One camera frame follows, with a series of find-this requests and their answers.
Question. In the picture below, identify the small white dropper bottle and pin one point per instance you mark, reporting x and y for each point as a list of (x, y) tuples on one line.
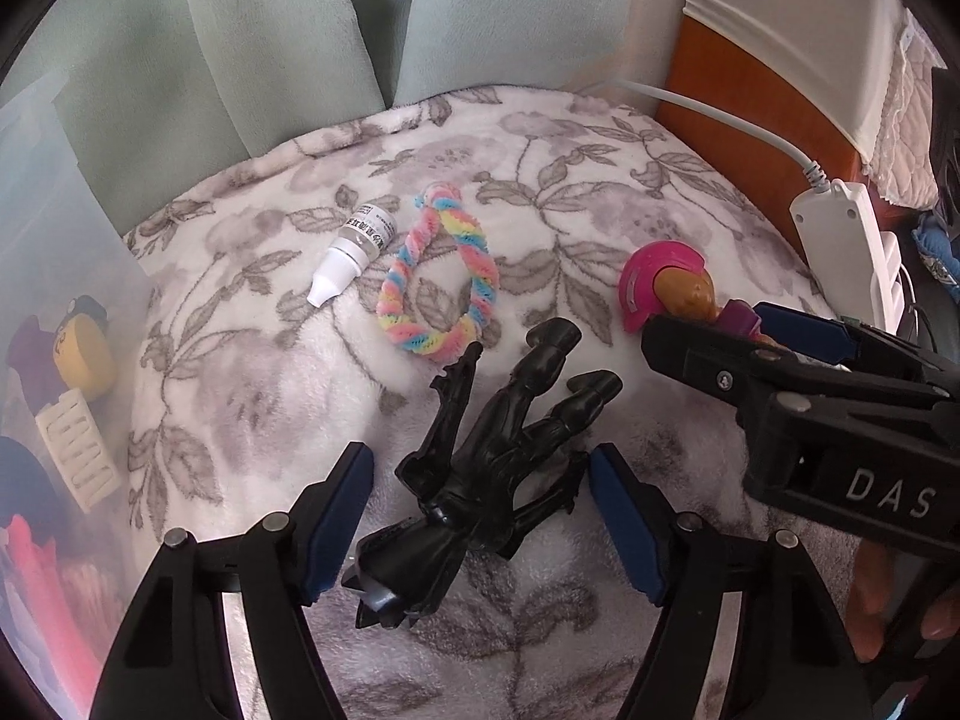
[(352, 247)]

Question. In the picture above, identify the pale green curtain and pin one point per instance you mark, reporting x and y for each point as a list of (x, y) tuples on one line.
[(300, 30)]

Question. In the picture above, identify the person's right hand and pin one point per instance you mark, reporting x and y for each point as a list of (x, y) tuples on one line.
[(870, 592)]

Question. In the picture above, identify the white plastic clip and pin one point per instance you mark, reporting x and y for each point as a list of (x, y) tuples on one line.
[(79, 450)]

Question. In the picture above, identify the navy blue cap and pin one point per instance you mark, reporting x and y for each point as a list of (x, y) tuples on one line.
[(19, 480)]

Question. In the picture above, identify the grey floral blanket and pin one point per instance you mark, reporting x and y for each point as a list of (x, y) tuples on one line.
[(525, 187)]

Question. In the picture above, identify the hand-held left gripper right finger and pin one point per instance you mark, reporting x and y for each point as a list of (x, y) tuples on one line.
[(622, 525)]

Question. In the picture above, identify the pink dog figure toy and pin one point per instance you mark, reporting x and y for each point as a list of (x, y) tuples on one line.
[(660, 277)]

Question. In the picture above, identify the white appliance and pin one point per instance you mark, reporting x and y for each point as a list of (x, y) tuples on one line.
[(795, 15)]

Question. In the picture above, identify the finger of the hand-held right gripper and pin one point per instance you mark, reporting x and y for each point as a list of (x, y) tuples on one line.
[(810, 334), (720, 367)]

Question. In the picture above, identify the black plastic toy hand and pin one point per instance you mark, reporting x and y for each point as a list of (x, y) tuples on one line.
[(465, 487)]

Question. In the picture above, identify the blue quilted cloth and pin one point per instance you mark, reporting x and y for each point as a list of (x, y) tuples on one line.
[(937, 244)]

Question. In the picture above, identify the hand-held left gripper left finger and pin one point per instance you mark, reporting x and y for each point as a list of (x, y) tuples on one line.
[(337, 525)]

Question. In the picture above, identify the white plug adapter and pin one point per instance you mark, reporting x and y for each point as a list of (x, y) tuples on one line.
[(892, 270)]

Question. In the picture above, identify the clear plastic storage container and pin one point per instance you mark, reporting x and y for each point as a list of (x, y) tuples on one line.
[(45, 187)]

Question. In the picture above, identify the pink hair clip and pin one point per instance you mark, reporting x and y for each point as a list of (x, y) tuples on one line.
[(45, 585)]

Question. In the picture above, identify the yellow purple plush toy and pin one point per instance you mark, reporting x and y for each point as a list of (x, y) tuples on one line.
[(82, 360)]

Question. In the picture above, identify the white power strip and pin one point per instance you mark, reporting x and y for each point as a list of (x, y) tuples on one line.
[(840, 232)]

